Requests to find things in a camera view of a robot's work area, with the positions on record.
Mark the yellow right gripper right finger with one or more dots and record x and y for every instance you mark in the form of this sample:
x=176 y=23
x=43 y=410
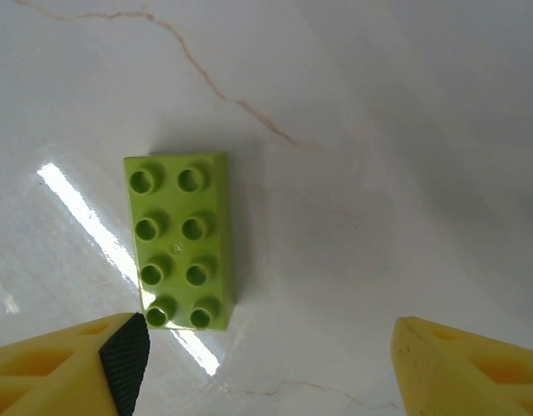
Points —
x=465 y=381

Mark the long green lego brick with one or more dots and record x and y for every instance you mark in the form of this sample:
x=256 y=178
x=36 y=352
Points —
x=179 y=242

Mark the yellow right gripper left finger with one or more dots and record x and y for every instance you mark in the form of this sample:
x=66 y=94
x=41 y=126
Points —
x=53 y=381

